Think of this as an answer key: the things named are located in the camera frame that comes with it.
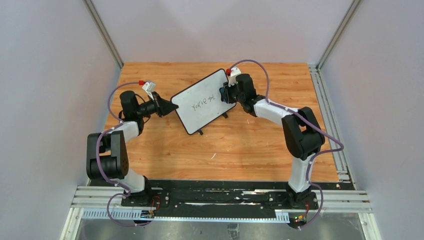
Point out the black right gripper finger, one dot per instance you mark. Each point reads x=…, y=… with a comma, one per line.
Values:
x=226, y=98
x=226, y=88

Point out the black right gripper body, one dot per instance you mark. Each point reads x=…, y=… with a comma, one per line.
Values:
x=228, y=92

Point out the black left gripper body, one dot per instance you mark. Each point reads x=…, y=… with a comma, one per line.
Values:
x=157, y=104

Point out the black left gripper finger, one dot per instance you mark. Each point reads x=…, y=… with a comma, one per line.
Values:
x=160, y=100
x=167, y=108

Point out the white whiteboard with black frame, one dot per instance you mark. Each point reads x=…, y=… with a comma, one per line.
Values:
x=200, y=103

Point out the blue and black eraser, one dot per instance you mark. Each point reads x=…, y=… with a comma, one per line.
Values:
x=220, y=91

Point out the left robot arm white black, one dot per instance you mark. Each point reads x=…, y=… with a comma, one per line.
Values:
x=107, y=156

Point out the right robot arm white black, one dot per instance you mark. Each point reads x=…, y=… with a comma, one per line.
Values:
x=301, y=130

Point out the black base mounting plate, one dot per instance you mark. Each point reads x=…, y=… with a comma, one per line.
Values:
x=218, y=201

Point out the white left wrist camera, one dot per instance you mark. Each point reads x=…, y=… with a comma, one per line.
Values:
x=149, y=87

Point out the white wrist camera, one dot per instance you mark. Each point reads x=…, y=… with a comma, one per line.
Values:
x=149, y=87
x=233, y=73

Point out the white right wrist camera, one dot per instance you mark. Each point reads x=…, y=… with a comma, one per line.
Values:
x=233, y=73

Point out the left aluminium corner post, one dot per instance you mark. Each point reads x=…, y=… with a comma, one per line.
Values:
x=94, y=14

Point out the aluminium corner post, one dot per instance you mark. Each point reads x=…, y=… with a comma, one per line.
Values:
x=352, y=9
x=94, y=14

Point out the right aluminium table rail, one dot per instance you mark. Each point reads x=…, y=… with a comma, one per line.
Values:
x=331, y=126

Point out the aluminium front rail frame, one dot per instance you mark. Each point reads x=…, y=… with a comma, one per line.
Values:
x=357, y=225

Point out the right aluminium corner post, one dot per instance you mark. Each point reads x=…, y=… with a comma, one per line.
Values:
x=352, y=9

